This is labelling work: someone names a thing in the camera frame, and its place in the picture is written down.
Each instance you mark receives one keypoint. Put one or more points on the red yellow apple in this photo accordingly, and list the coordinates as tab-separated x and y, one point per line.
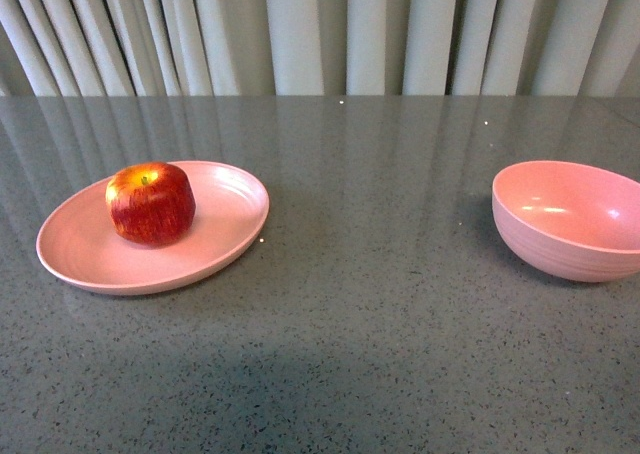
151	204

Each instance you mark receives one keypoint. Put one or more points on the pink oval plate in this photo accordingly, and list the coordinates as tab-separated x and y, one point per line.
78	243

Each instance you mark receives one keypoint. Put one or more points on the pink bowl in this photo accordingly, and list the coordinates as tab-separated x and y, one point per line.
570	220

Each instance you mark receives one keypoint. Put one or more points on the grey pleated curtain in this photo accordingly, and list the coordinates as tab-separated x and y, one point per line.
319	47

